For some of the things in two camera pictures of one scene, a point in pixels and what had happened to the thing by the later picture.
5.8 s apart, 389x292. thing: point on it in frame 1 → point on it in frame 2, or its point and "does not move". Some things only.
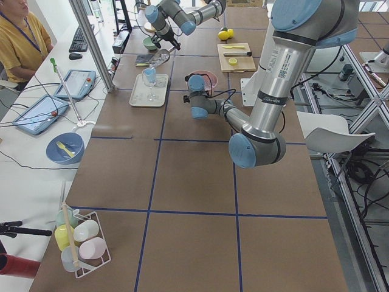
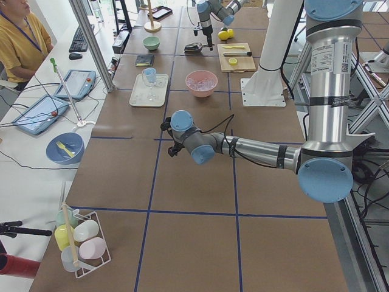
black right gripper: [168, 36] → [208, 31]
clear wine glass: [149, 76] does not move
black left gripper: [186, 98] → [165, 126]
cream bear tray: [145, 93] does not move
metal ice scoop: [160, 56] → [194, 47]
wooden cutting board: [236, 57] does not move
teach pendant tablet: [41, 115] does not move
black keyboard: [79, 43] does not move
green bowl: [148, 43] does not move
